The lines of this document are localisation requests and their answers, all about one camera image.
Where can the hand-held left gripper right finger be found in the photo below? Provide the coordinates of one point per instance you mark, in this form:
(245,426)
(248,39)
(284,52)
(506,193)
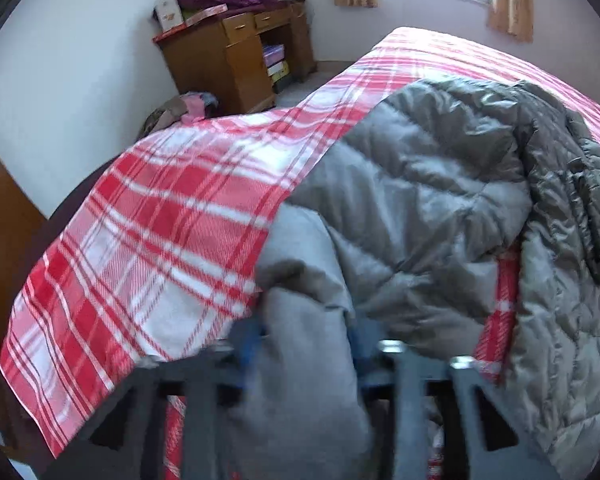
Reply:
(362,357)

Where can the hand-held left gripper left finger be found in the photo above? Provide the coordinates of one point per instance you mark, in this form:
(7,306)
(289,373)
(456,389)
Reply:
(247,347)

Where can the grey puffer jacket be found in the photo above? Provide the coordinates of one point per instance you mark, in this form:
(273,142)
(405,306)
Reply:
(405,185)

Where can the pile of clothes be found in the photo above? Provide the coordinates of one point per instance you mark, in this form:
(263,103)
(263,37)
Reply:
(175,110)

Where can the red plaid bed sheet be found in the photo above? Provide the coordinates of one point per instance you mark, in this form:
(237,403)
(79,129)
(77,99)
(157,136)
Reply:
(155,235)

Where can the brown wooden door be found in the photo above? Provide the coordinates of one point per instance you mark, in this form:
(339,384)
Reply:
(5,240)

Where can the stack of boxes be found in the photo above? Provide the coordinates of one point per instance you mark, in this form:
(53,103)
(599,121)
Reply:
(275,65)

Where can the wooden desk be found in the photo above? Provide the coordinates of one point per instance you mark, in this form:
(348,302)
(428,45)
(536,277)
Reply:
(220,65)

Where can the flat red box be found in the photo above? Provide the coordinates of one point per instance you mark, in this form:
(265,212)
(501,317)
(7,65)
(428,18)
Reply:
(205,14)

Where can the white box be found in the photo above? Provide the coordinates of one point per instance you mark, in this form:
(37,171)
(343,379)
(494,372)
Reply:
(169,12)

